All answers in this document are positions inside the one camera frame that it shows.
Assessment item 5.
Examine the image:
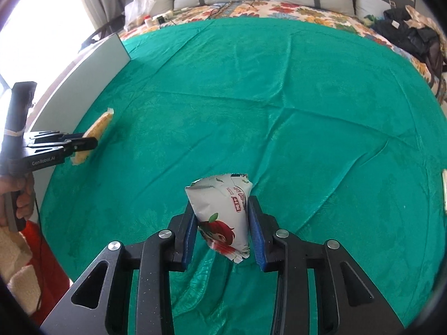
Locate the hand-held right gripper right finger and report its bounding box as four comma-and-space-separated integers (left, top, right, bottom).
246, 195, 406, 335

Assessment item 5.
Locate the dark wooden chair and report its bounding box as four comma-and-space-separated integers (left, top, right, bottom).
80, 19, 126, 51

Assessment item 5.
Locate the person's left hand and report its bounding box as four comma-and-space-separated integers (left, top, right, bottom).
0, 173, 35, 229

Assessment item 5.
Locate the orange cloth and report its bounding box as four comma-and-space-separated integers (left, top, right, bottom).
21, 221, 70, 322

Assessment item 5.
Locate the black clothes pile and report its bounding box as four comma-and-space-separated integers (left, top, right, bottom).
372, 7, 441, 63

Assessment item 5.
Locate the white cartoon snack packet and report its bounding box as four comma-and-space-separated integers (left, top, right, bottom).
184, 173, 253, 264

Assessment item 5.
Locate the brown handbag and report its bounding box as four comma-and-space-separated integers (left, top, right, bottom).
424, 35, 447, 98

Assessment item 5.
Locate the long white storage box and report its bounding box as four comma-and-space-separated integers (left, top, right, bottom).
26, 32, 131, 213

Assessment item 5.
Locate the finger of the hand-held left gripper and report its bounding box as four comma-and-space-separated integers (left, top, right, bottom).
28, 137, 98, 154
26, 130, 84, 143

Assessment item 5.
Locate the green blanket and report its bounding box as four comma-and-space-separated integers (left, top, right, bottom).
38, 17, 447, 335

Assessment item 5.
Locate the packed corn cob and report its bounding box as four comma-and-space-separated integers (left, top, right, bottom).
70, 107, 115, 166

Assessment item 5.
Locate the dark cable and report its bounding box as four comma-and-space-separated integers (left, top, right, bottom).
206, 2, 259, 20

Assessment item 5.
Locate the floral bedsheet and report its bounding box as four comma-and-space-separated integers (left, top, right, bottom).
119, 0, 447, 105

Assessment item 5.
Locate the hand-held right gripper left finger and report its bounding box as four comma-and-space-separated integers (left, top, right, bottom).
40, 202, 198, 335

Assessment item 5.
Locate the white plastic bag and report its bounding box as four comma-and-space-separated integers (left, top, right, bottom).
124, 0, 156, 27

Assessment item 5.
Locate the patterned cloth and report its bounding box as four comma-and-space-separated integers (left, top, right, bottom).
405, 5, 444, 37

